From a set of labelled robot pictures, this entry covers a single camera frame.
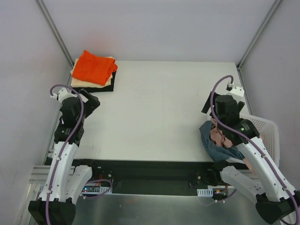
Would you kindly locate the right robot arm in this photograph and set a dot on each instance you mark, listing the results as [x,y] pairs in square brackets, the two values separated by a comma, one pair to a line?
[273,195]

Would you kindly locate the aluminium front rail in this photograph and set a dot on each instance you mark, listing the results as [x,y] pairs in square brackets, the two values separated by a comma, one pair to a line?
[40,173]

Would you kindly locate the aluminium frame post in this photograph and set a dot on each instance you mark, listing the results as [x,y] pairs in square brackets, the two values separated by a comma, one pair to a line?
[275,5]
[50,22]

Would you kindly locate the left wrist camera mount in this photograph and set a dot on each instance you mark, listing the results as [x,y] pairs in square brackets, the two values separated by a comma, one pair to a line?
[62,95]

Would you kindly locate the cream folded t shirt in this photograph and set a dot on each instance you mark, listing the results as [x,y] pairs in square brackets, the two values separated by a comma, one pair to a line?
[91,71]

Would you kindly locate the white plastic laundry basket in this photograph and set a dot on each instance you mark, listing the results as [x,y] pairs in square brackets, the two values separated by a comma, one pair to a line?
[268,131]

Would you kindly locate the right aluminium frame post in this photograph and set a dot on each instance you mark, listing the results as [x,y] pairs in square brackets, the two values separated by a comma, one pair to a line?
[275,5]

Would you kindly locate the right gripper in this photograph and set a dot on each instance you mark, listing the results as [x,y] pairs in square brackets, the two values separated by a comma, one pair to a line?
[206,103]

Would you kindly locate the left aluminium frame post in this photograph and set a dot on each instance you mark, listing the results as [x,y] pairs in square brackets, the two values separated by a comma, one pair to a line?
[50,22]

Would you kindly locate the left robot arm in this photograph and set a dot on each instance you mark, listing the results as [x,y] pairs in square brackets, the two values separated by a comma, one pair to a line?
[55,204]

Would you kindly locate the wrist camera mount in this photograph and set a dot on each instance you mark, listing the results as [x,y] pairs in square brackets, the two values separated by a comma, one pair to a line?
[235,90]
[62,95]

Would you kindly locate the orange folded t shirt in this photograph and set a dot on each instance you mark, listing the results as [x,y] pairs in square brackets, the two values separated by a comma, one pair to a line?
[94,69]

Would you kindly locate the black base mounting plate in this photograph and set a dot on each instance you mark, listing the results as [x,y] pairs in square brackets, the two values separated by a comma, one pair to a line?
[154,177]

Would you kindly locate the white cable duct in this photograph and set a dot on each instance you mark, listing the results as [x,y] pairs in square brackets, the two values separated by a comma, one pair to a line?
[205,192]
[92,190]

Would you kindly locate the black folded t shirt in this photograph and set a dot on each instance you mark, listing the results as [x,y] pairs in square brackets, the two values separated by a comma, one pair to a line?
[94,88]

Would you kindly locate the left white cable duct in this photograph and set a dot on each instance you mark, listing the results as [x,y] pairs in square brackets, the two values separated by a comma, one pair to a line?
[92,190]

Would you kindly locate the blue grey t shirt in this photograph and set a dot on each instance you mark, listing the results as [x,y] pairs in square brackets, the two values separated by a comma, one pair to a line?
[217,153]

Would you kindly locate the right white cable duct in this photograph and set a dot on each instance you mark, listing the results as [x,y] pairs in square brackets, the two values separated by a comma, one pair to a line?
[205,192]

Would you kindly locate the pink t shirt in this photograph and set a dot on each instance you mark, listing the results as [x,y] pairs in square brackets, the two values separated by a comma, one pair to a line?
[217,136]

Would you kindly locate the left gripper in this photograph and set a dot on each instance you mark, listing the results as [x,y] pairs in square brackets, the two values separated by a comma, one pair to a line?
[91,102]

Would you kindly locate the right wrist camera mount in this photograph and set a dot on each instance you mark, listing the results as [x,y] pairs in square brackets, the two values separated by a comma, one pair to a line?
[235,90]

